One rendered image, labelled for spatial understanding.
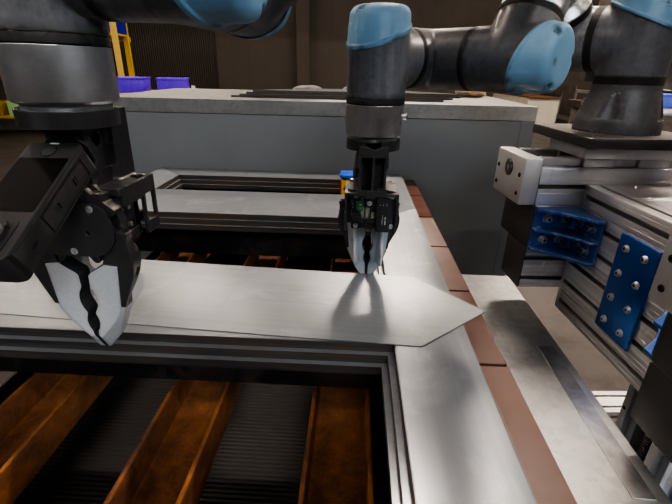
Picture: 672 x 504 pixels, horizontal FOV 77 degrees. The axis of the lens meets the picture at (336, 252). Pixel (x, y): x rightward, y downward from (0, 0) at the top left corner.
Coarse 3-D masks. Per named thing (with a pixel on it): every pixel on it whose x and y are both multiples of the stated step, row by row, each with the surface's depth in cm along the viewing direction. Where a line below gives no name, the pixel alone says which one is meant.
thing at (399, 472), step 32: (160, 224) 91; (192, 224) 91; (224, 224) 91; (256, 224) 91; (288, 224) 90; (320, 224) 90; (0, 320) 52; (32, 320) 52; (64, 320) 52; (0, 352) 50; (32, 352) 50; (64, 352) 50; (96, 352) 50; (128, 352) 50; (160, 352) 50; (192, 352) 50; (224, 352) 50; (256, 352) 50; (288, 352) 49; (320, 352) 49; (352, 352) 49; (384, 352) 49; (384, 384) 46; (384, 416) 43
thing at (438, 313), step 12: (420, 288) 61; (432, 288) 61; (420, 300) 58; (432, 300) 58; (444, 300) 58; (456, 300) 58; (420, 312) 55; (432, 312) 55; (444, 312) 55; (456, 312) 55; (420, 324) 53; (432, 324) 53; (444, 324) 53; (456, 324) 53; (420, 336) 50; (432, 336) 50
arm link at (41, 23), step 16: (0, 0) 27; (16, 0) 27; (32, 0) 27; (48, 0) 27; (64, 0) 28; (80, 0) 27; (0, 16) 27; (16, 16) 27; (32, 16) 27; (48, 16) 28; (64, 16) 28; (80, 16) 29; (96, 16) 29; (0, 32) 28; (16, 32) 28; (32, 32) 28; (48, 32) 28; (64, 32) 28; (80, 32) 29; (96, 32) 30
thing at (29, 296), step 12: (96, 264) 67; (12, 288) 59; (24, 288) 59; (36, 288) 59; (0, 300) 56; (12, 300) 56; (24, 300) 56; (36, 300) 56; (48, 300) 56; (0, 312) 53; (12, 312) 54; (24, 312) 54
